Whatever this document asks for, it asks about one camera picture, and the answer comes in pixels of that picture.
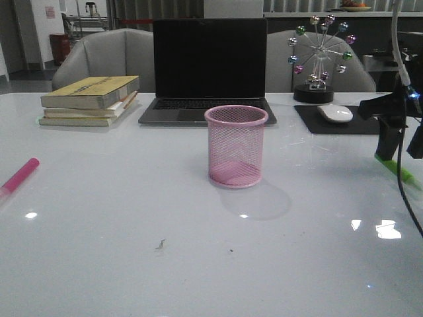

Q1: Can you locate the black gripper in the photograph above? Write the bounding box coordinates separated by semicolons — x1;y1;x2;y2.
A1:
358;48;422;161

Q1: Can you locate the green highlighter pen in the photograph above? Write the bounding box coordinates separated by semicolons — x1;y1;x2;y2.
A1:
374;154;422;192

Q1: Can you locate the pink highlighter pen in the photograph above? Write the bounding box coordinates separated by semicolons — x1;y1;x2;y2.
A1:
1;157;40;205

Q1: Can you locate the pink mesh pen holder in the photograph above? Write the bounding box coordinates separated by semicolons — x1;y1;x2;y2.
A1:
204;105;268;189

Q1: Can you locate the white computer mouse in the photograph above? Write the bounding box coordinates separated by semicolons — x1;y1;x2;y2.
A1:
317;104;354;123

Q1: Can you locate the black mouse pad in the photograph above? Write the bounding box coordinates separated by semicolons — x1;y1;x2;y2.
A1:
294;105;379;135

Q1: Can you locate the ferris wheel desk ornament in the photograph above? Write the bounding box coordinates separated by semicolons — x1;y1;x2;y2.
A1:
288;14;356;104

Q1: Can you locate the right grey armchair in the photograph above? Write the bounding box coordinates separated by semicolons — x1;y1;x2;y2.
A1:
265;30;376;92

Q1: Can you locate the grey armchair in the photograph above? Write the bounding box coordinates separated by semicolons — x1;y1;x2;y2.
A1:
265;30;376;92
52;28;155;92

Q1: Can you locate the fruit bowl on counter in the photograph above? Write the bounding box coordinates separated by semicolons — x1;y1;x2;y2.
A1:
340;0;371;13

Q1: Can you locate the grey open laptop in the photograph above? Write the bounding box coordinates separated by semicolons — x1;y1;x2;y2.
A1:
138;18;276;126

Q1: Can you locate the middle white book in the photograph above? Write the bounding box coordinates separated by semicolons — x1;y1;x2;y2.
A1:
44;91;137;118

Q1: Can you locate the left grey armchair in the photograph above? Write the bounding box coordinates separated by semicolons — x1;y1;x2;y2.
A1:
52;28;155;92

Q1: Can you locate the top yellow book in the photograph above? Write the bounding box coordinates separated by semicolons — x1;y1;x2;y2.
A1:
41;75;139;110

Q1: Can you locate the red trash bin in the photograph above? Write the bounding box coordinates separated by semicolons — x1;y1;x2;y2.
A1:
50;34;70;66

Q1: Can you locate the bottom pale green book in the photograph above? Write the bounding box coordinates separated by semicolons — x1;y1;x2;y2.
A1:
37;103;141;127

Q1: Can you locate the black cable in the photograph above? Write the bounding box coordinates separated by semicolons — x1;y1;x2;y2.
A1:
396;85;423;239

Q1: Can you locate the white cable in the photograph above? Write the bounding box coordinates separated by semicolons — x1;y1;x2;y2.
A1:
391;0;412;87

